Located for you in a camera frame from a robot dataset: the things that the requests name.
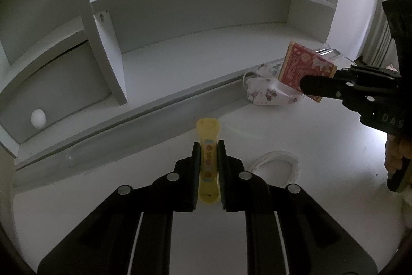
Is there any person's right hand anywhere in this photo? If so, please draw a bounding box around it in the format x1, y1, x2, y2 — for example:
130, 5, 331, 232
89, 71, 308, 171
384, 133, 407, 177

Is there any white shelf unit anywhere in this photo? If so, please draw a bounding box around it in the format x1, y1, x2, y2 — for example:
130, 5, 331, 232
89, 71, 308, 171
0, 0, 346, 161

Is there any white round drawer knob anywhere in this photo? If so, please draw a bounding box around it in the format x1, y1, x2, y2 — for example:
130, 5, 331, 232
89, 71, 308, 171
30, 108, 46, 129

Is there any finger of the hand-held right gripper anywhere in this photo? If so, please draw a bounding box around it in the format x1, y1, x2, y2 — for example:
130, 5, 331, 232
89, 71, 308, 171
300, 74, 350, 99
336, 64, 366, 78

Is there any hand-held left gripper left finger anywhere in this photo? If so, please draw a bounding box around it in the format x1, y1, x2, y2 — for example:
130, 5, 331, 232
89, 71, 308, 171
37, 141, 200, 275

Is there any grey drawer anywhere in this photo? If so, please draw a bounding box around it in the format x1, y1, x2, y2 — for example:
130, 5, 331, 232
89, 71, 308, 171
0, 39, 110, 144

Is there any white tape ring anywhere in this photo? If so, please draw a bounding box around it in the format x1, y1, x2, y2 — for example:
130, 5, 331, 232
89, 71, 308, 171
249, 150, 299, 189

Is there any yellow plastic tube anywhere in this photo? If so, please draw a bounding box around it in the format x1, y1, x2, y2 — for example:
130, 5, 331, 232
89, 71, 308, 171
196, 118, 221, 204

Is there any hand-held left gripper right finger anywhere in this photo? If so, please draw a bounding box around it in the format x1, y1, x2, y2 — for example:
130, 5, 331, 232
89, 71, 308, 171
216, 140, 378, 275

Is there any red patterned box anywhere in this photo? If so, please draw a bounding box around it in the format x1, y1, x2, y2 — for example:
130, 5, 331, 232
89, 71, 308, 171
278, 42, 337, 103

